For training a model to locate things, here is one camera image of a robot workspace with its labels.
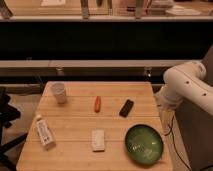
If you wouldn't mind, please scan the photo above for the white paper cup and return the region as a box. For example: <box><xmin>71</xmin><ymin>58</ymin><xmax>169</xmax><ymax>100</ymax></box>
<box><xmin>50</xmin><ymin>82</ymin><xmax>67</xmax><ymax>104</ymax></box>

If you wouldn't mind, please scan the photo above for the wooden shelf rack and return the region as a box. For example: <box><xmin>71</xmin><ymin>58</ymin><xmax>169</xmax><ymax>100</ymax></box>
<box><xmin>0</xmin><ymin>0</ymin><xmax>213</xmax><ymax>77</ymax></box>

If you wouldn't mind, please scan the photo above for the white sponge block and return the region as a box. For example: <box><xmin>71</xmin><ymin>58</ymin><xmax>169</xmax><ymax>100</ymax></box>
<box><xmin>91</xmin><ymin>129</ymin><xmax>105</xmax><ymax>152</ymax></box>

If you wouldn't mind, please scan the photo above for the black eraser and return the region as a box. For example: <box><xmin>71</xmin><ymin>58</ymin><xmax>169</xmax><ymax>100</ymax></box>
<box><xmin>119</xmin><ymin>100</ymin><xmax>134</xmax><ymax>117</ymax></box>

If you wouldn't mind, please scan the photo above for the orange carrot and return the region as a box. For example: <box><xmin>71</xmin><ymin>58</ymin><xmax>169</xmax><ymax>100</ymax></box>
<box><xmin>94</xmin><ymin>96</ymin><xmax>101</xmax><ymax>113</ymax></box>

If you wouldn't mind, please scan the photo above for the black chair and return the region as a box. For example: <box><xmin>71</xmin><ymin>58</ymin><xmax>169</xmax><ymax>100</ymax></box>
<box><xmin>0</xmin><ymin>86</ymin><xmax>27</xmax><ymax>171</ymax></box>

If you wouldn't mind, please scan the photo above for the white tube bottle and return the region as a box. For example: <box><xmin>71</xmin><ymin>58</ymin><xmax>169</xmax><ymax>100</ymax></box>
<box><xmin>36</xmin><ymin>115</ymin><xmax>55</xmax><ymax>150</ymax></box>

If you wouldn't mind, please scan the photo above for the green bowl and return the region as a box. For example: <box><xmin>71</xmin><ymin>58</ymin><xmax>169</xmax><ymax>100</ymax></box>
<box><xmin>125</xmin><ymin>124</ymin><xmax>164</xmax><ymax>166</ymax></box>

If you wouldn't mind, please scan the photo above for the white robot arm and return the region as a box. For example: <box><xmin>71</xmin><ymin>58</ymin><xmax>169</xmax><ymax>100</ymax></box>
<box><xmin>155</xmin><ymin>61</ymin><xmax>213</xmax><ymax>116</ymax></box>

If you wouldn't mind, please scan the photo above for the black cable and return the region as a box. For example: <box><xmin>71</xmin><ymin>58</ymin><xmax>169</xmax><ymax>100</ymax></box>
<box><xmin>163</xmin><ymin>114</ymin><xmax>193</xmax><ymax>171</ymax></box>

